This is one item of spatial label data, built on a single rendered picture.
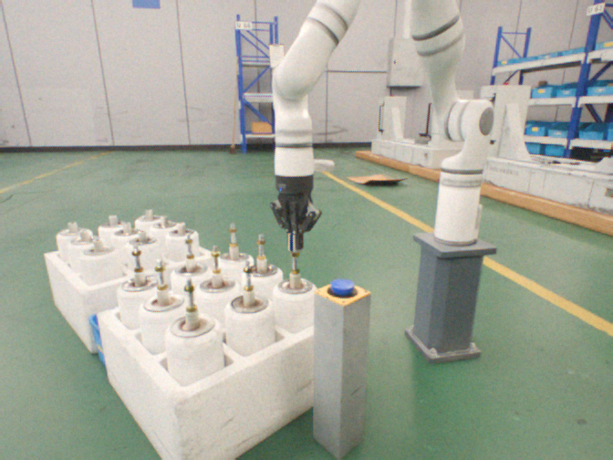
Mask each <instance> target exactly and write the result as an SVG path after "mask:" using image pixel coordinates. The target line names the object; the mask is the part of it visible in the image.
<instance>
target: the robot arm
mask: <svg viewBox="0 0 613 460"><path fill-rule="evenodd" d="M360 1H361V0H318V1H317V2H316V3H315V5H314V7H313V9H312V10H311V12H310V14H309V15H308V17H307V18H306V22H305V23H304V24H303V26H301V29H300V31H299V36H298V37H297V39H296V41H295V42H294V44H293V45H292V46H291V48H290V50H289V51H288V53H287V54H286V55H285V56H284V57H283V59H282V60H281V62H280V63H279V64H278V65H277V66H276V67H275V70H274V73H273V97H274V106H275V189H276V190H277V191H278V196H277V201H276V202H274V203H270V207H271V209H272V211H273V213H274V215H275V218H276V221H277V223H278V225H279V227H280V228H285V230H286V232H287V245H288V250H290V251H293V252H299V251H301V250H303V248H304V233H306V232H310V231H311V230H312V228H313V227H314V225H315V224H316V222H317V220H318V219H319V216H321V210H319V209H318V210H317V209H316V208H315V207H314V206H313V205H312V204H313V201H312V197H311V192H312V190H313V188H314V172H334V163H333V162H332V161H329V160H319V159H314V157H313V149H312V121H311V118H310V116H309V114H308V94H309V93H310V91H311V90H312V88H313V87H314V86H315V85H316V83H317V81H318V80H319V79H320V77H321V74H322V72H323V70H324V68H325V66H326V64H327V61H328V59H329V57H330V55H331V54H332V52H333V51H335V50H336V48H337V46H338V44H339V42H340V41H341V39H342V38H343V36H344V35H345V33H346V32H347V30H348V28H350V26H351V25H352V23H353V20H354V18H355V16H356V14H357V12H358V7H359V4H360ZM410 32H411V35H412V39H413V42H414V45H415V47H416V50H417V54H418V56H419V59H420V62H421V65H422V69H423V72H424V75H426V76H425V78H426V79H427V82H428V85H429V89H430V92H431V99H432V104H433V107H434V113H435V118H436V121H437V125H438V129H439V132H440V134H441V136H442V137H443V138H444V139H446V140H448V141H464V146H463V149H462V151H461V152H459V153H457V154H456V155H453V156H451V157H448V158H447V159H444V160H443V161H442V167H441V177H440V186H439V196H438V204H437V214H436V224H435V231H433V240H435V241H436V242H438V243H440V244H443V245H447V246H469V245H471V244H476V243H477V240H478V233H479V225H480V218H481V211H482V205H481V204H479V199H480V191H481V183H482V177H483V167H484V164H485V161H486V157H488V152H489V147H490V141H491V137H492V132H493V126H494V107H493V105H492V103H491V102H490V101H488V99H485V100H460V99H459V96H458V94H457V91H456V87H454V85H455V76H456V72H457V68H458V67H459V64H460V61H461V59H462V52H463V50H464V44H466V36H465V32H463V27H462V20H461V17H460V13H459V9H458V6H457V4H456V0H411V5H410ZM281 217H284V221H282V219H281ZM298 225H299V228H298Z"/></svg>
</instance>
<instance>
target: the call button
mask: <svg viewBox="0 0 613 460"><path fill-rule="evenodd" d="M331 289H333V292H334V293H336V295H340V296H346V295H349V294H351V291H352V290H353V289H354V283H353V282H351V281H349V280H346V279H337V280H334V281H332V282H331Z"/></svg>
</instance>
